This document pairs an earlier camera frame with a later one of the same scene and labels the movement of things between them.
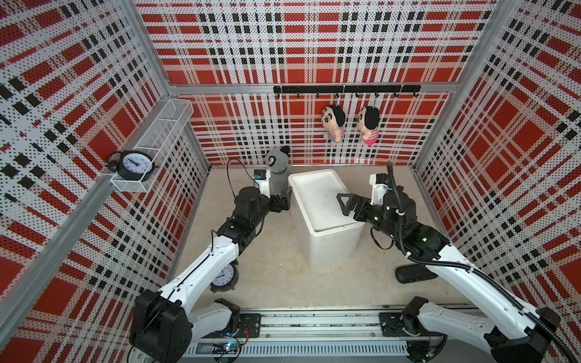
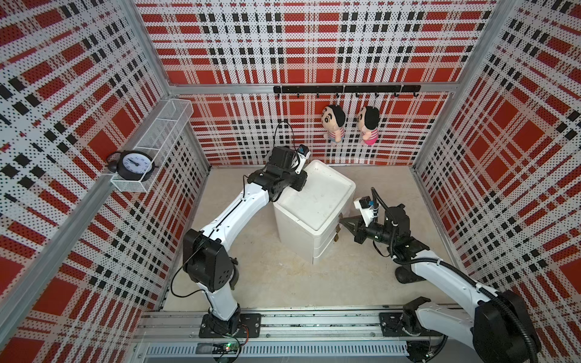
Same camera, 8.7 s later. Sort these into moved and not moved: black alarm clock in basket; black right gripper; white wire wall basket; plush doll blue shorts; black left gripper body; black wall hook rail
Moved: black right gripper; black left gripper body
Not moved: black wall hook rail; black alarm clock in basket; white wire wall basket; plush doll blue shorts
